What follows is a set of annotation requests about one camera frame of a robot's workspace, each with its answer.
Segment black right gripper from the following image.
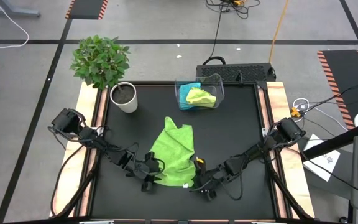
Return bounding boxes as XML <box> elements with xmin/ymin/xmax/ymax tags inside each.
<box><xmin>188</xmin><ymin>157</ymin><xmax>220</xmax><ymax>202</ymax></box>

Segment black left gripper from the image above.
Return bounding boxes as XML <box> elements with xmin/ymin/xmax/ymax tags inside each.
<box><xmin>140</xmin><ymin>151</ymin><xmax>165</xmax><ymax>192</ymax></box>

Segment green microfiber towel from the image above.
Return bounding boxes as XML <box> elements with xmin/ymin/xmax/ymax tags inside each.
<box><xmin>149</xmin><ymin>116</ymin><xmax>196</xmax><ymax>187</ymax></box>

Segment lime yellow microfiber towel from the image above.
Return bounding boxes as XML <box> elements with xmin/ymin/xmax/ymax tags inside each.
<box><xmin>185</xmin><ymin>86</ymin><xmax>217</xmax><ymax>109</ymax></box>

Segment teal microfiber towel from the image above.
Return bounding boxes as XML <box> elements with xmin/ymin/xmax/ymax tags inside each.
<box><xmin>178</xmin><ymin>82</ymin><xmax>202</xmax><ymax>111</ymax></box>

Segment white plant pot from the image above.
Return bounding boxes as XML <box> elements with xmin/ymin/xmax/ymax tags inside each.
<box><xmin>109</xmin><ymin>81</ymin><xmax>139</xmax><ymax>114</ymax></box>

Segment light wooden table side board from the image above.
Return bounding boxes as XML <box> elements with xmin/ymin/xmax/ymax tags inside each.
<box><xmin>48</xmin><ymin>81</ymin><xmax>109</xmax><ymax>218</ymax></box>
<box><xmin>256</xmin><ymin>81</ymin><xmax>316</xmax><ymax>218</ymax></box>

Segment clear plastic bin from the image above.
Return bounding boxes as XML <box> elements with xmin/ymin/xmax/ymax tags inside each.
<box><xmin>174</xmin><ymin>73</ymin><xmax>226</xmax><ymax>111</ymax></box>

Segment yellow power plug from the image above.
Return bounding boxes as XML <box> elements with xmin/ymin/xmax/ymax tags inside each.
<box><xmin>290</xmin><ymin>106</ymin><xmax>303</xmax><ymax>119</ymax></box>

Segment white paper sheet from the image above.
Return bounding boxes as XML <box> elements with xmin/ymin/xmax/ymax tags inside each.
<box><xmin>303</xmin><ymin>133</ymin><xmax>341</xmax><ymax>183</ymax></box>

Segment black diagonal desk beam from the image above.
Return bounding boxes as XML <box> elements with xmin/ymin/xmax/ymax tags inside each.
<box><xmin>301</xmin><ymin>123</ymin><xmax>358</xmax><ymax>161</ymax></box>

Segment black orange-striped floor mat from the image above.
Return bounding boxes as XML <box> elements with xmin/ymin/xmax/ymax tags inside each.
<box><xmin>317</xmin><ymin>49</ymin><xmax>358</xmax><ymax>131</ymax></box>
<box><xmin>65</xmin><ymin>0</ymin><xmax>109</xmax><ymax>21</ymax></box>

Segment grey metal desk foot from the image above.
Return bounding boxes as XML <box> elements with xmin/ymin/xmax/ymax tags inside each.
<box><xmin>0</xmin><ymin>0</ymin><xmax>42</xmax><ymax>18</ymax></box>

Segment black left camera cable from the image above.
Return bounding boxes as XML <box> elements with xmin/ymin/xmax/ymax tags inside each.
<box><xmin>152</xmin><ymin>157</ymin><xmax>167</xmax><ymax>177</ymax></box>

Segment black camera cable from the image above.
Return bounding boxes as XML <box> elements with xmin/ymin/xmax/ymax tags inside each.
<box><xmin>219</xmin><ymin>174</ymin><xmax>245</xmax><ymax>202</ymax></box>
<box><xmin>152</xmin><ymin>157</ymin><xmax>167</xmax><ymax>177</ymax></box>

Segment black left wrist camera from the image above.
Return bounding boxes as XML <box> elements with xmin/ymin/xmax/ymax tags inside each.
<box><xmin>131</xmin><ymin>161</ymin><xmax>149</xmax><ymax>178</ymax></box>

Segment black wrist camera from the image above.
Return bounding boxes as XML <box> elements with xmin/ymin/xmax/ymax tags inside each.
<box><xmin>209</xmin><ymin>168</ymin><xmax>226</xmax><ymax>184</ymax></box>
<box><xmin>131</xmin><ymin>161</ymin><xmax>149</xmax><ymax>178</ymax></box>

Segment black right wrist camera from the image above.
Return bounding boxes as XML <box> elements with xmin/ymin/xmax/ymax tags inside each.
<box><xmin>209</xmin><ymin>168</ymin><xmax>226</xmax><ymax>184</ymax></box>

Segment black right camera cable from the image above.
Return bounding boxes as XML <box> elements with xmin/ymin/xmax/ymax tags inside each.
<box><xmin>219</xmin><ymin>174</ymin><xmax>245</xmax><ymax>202</ymax></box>

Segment black left arm cable harness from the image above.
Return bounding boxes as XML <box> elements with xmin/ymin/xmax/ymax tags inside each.
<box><xmin>50</xmin><ymin>144</ymin><xmax>102</xmax><ymax>218</ymax></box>

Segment black arm cable harness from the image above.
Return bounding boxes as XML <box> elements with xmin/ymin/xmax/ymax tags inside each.
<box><xmin>50</xmin><ymin>144</ymin><xmax>102</xmax><ymax>218</ymax></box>
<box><xmin>264</xmin><ymin>147</ymin><xmax>315</xmax><ymax>220</ymax></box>

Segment black right arm cable harness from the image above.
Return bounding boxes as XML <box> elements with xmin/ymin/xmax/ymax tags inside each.
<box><xmin>264</xmin><ymin>147</ymin><xmax>315</xmax><ymax>220</ymax></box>

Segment white coiled cable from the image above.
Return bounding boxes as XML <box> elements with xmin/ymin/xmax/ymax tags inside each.
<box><xmin>292</xmin><ymin>98</ymin><xmax>349</xmax><ymax>131</ymax></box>

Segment thin black cable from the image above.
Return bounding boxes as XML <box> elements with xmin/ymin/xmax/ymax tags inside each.
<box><xmin>303</xmin><ymin>80</ymin><xmax>358</xmax><ymax>113</ymax></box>
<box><xmin>301</xmin><ymin>152</ymin><xmax>358</xmax><ymax>202</ymax></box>

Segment black hanging cable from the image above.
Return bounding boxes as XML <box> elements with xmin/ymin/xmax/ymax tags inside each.
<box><xmin>202</xmin><ymin>4</ymin><xmax>227</xmax><ymax>66</ymax></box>

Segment yellow hanging cable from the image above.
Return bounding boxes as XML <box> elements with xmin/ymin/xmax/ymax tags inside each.
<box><xmin>268</xmin><ymin>0</ymin><xmax>290</xmax><ymax>65</ymax></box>

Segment tangled black floor cables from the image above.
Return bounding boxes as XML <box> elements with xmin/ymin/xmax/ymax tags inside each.
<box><xmin>206</xmin><ymin>0</ymin><xmax>261</xmax><ymax>20</ymax></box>

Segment white floor cable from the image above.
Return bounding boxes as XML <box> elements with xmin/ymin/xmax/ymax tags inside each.
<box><xmin>0</xmin><ymin>0</ymin><xmax>30</xmax><ymax>50</ymax></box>

